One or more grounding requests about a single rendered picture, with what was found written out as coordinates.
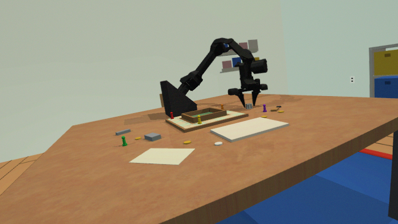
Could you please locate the beige flat rectangular board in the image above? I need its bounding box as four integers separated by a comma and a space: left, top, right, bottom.
210, 117, 289, 142

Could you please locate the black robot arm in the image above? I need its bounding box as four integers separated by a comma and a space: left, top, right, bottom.
178, 38, 267, 95

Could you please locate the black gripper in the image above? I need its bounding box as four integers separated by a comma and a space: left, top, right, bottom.
228, 75, 268, 107

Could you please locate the beige flat square sheet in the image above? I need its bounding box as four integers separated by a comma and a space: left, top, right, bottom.
129, 149, 195, 165

